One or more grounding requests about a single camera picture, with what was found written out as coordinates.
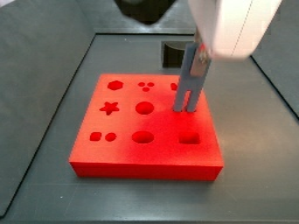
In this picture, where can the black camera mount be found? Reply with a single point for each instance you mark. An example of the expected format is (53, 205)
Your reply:
(173, 52)

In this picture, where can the red shape-sorting block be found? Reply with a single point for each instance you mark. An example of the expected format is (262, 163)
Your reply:
(133, 137)

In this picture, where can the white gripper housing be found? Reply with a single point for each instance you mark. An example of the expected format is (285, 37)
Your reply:
(232, 26)

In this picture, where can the black hanging fixture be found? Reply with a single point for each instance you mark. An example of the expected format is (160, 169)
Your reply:
(146, 11)

